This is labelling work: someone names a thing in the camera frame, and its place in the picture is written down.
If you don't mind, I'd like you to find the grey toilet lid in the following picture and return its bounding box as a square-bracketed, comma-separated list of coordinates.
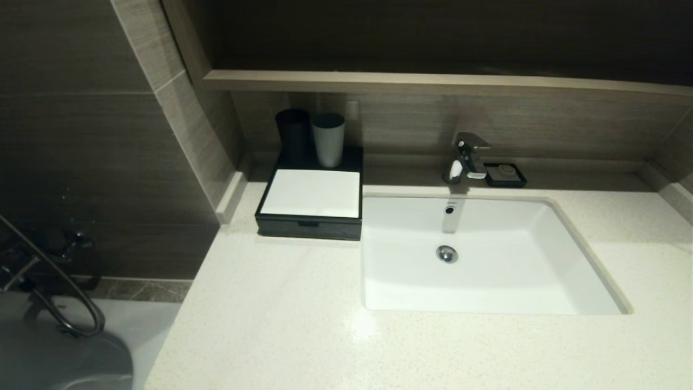
[0, 292, 134, 390]

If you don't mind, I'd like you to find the metal hose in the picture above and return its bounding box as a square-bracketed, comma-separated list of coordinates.
[0, 216, 106, 337]

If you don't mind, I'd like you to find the black cup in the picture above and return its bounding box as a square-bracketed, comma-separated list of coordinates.
[274, 109, 312, 164]

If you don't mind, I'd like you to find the chrome faucet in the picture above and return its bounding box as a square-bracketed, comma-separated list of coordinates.
[443, 132, 492, 185]

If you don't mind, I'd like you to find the black soap dish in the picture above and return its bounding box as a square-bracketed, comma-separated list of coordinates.
[483, 162, 527, 189]

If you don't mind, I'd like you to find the dark wall valve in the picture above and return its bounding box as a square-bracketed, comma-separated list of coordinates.
[46, 230, 95, 262]

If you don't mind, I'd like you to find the white ribbed pad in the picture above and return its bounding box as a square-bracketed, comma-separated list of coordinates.
[260, 169, 361, 219]

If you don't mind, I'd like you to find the wooden wall ledge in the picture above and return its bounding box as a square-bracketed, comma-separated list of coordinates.
[203, 69, 693, 99]

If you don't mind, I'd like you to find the grey cup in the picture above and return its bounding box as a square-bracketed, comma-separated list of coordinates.
[311, 113, 345, 168]

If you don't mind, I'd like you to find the black amenity box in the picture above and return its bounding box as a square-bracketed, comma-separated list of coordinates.
[254, 146, 364, 228]

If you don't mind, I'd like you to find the white sink basin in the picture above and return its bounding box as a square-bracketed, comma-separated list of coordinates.
[361, 194, 632, 316]

